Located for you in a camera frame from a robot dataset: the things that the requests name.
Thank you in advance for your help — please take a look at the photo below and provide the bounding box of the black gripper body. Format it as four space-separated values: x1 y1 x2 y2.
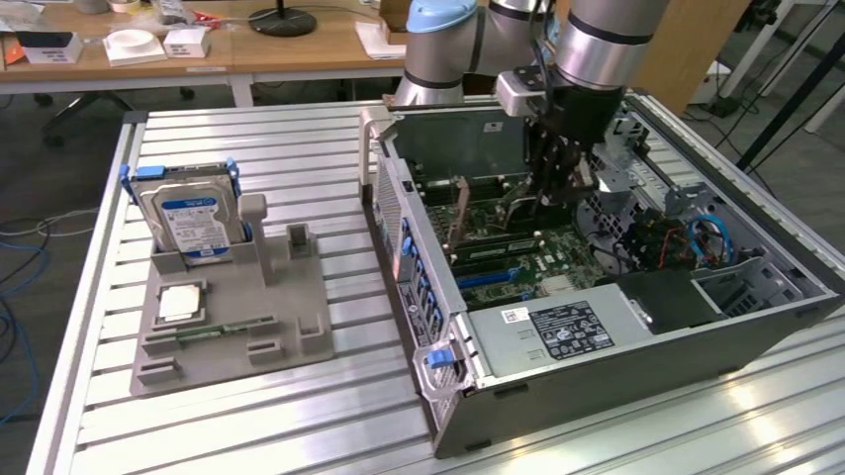
526 84 627 145

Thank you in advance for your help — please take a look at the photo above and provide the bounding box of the graphics card with metal bracket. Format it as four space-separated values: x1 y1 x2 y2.
442 173 553 251

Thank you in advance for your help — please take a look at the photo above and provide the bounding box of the perforated metal disk bay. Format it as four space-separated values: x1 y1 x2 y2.
573 142 714 278

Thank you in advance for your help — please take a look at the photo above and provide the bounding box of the green motherboard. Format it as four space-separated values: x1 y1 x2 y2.
408 162 615 313

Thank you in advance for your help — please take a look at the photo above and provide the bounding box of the installed dark RAM stick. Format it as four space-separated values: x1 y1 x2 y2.
453 238 541 263

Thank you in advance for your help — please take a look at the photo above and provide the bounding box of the wooden cabinet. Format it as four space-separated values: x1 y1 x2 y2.
619 0 754 115

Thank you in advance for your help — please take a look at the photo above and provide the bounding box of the black expansion slot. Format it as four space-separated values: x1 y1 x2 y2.
453 260 521 276

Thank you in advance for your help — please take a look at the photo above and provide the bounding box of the blue expansion slot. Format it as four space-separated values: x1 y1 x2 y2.
454 269 525 292

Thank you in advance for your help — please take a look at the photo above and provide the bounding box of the black stand pole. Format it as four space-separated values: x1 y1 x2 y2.
736 0 845 172

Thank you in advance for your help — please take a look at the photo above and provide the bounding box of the white paper stack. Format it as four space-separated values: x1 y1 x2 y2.
354 20 410 61

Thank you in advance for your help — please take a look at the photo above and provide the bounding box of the brown cardboard box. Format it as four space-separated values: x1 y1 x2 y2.
379 0 413 35

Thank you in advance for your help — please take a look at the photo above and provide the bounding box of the grey power supply unit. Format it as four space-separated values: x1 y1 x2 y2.
461 284 655 392

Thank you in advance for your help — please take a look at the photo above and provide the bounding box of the open metal drive cage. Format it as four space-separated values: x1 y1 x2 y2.
689 256 804 318

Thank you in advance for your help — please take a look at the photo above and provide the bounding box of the blue case latch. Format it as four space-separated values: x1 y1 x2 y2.
422 348 461 370

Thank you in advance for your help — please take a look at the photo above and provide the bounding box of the open dark grey PC case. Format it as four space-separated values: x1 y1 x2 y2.
358 87 845 459

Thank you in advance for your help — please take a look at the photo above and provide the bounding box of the black lamp base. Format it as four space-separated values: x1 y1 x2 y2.
247 0 318 39

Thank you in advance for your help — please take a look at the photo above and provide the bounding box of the grey plastic parts rack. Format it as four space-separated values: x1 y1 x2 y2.
130 192 335 397

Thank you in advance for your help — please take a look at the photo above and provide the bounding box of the hard disk in blue carrier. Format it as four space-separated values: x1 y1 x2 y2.
117 156 243 271

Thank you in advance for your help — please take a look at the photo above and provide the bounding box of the green loose RAM stick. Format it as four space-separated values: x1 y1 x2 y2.
172 319 276 342

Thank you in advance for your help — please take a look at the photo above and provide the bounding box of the small white box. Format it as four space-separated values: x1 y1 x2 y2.
163 27 212 59

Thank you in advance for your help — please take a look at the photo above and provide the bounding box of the silver CPU chip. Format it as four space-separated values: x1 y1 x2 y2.
155 284 207 323

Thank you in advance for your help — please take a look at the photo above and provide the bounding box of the clear plastic packet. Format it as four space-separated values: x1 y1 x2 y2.
135 0 219 29

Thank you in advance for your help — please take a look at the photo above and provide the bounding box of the white square holder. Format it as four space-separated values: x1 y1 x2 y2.
103 28 168 68

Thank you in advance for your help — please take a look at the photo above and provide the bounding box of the wooden desk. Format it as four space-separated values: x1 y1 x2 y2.
0 0 593 108

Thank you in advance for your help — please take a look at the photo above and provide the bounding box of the black office chair base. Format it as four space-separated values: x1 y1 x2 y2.
32 86 196 149

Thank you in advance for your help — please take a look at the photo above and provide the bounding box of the white box with black lid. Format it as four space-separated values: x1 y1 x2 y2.
13 30 84 65

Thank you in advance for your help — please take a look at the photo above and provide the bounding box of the orange box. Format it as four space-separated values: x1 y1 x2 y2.
0 33 25 70

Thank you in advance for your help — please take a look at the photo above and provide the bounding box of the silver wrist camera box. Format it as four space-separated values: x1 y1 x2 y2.
495 66 561 118

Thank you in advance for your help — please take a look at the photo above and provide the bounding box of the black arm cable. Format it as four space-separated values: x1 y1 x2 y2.
530 0 555 103

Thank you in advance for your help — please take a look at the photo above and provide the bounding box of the black wire bundle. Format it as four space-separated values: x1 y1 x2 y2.
623 210 667 271

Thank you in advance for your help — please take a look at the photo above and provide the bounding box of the red wire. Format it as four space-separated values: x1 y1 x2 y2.
659 222 691 268

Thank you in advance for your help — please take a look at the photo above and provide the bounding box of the white desk frame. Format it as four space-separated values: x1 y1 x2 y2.
685 0 845 135

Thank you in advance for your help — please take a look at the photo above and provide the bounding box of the blue wire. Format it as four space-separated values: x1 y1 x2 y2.
685 210 738 271

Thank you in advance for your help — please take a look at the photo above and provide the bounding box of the white floor cable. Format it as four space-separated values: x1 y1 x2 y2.
0 207 100 238

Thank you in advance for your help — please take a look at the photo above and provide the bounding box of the blue floor cable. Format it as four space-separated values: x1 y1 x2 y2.
0 241 52 427

